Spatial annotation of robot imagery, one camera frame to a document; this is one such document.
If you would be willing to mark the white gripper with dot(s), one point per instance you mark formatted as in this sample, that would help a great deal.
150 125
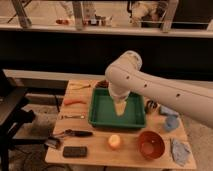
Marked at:
120 107

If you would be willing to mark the orange carrot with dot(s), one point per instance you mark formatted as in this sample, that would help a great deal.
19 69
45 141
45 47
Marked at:
73 101

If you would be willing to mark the small dark round object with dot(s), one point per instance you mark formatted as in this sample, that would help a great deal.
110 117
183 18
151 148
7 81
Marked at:
150 107

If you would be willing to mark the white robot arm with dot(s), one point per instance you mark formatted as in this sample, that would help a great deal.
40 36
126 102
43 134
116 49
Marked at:
124 77

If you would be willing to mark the blue cup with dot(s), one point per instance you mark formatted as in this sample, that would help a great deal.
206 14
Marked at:
171 123

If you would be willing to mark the green plastic tray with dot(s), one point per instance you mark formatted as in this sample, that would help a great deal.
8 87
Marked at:
102 112

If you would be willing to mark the red bowl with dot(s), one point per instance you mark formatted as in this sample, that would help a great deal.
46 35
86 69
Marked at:
151 145

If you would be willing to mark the blue crumpled cloth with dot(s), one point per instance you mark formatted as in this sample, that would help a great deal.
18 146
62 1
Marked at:
180 152

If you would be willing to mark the yellow apple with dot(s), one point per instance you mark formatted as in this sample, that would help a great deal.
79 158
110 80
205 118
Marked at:
114 141

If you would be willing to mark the small metal clip tool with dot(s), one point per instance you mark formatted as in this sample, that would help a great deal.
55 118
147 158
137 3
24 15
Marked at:
53 142

